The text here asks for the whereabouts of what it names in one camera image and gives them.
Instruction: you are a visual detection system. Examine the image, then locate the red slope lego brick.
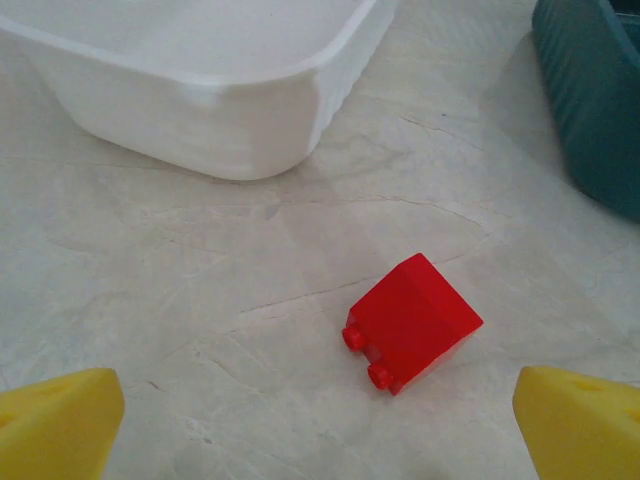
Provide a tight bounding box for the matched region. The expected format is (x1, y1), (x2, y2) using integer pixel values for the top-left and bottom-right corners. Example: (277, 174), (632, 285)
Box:
(341, 252), (485, 398)

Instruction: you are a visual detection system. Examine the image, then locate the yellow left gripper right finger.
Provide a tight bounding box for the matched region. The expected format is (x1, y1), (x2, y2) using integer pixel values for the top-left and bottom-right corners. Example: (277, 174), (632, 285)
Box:
(513, 365), (640, 480)

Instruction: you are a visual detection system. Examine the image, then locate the teal plastic container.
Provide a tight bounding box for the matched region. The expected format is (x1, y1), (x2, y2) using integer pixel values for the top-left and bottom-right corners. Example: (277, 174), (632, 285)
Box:
(530, 0), (640, 224)

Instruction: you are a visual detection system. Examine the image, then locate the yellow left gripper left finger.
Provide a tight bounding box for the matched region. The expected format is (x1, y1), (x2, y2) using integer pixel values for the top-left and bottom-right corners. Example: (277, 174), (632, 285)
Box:
(0, 367), (126, 480)

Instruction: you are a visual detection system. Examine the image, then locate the white plastic container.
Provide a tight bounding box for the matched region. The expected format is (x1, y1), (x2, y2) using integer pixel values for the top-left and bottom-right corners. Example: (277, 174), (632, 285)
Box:
(0, 0), (401, 182)

